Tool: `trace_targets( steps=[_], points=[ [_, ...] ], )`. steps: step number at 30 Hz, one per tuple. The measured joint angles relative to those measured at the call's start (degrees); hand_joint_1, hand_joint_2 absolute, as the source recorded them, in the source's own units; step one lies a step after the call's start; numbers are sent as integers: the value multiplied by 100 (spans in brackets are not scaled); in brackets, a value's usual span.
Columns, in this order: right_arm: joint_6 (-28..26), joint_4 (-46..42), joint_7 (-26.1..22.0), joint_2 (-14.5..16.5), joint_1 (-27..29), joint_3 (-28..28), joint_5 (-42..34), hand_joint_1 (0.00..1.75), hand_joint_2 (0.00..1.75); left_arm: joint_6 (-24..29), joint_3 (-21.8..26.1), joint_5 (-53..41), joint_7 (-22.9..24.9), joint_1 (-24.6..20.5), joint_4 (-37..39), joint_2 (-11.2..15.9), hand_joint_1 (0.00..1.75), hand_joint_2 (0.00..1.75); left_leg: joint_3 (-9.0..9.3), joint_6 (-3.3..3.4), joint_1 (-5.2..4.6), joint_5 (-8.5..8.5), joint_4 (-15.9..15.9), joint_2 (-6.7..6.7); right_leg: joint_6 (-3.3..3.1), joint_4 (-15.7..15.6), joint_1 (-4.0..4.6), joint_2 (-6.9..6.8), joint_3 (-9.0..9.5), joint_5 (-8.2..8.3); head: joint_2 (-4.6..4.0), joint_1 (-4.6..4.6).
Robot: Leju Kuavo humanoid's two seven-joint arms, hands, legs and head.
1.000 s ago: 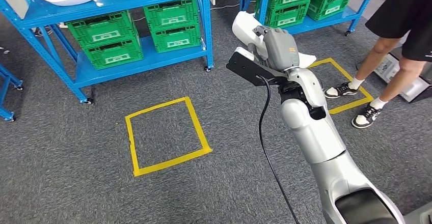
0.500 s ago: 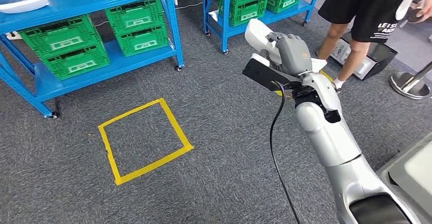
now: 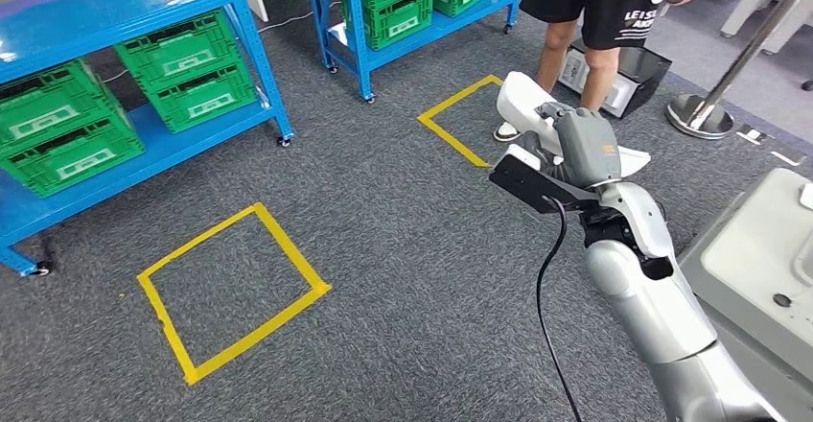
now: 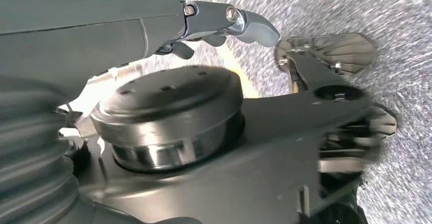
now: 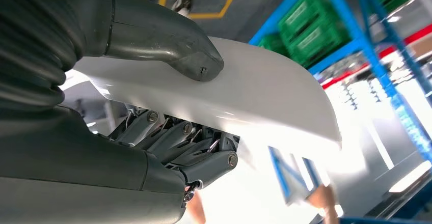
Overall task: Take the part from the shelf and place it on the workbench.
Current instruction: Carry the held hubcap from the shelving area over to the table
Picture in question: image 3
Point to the white curved plastic part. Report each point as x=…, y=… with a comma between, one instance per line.
x=521, y=98

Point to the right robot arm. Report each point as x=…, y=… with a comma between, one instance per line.
x=654, y=305

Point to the blue metal shelf rack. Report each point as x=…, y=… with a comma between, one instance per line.
x=470, y=22
x=95, y=12

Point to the person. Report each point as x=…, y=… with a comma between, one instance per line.
x=603, y=0

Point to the black white equipment box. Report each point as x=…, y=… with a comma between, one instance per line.
x=629, y=70

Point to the metal floor outlet cover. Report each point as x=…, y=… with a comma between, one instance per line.
x=752, y=135
x=787, y=157

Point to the grey white machine cabinet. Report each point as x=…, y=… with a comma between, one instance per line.
x=749, y=247

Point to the yellow floor tape square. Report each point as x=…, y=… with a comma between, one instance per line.
x=454, y=141

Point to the chrome stanchion post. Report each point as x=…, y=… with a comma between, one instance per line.
x=699, y=117

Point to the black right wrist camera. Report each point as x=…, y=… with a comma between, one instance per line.
x=533, y=184

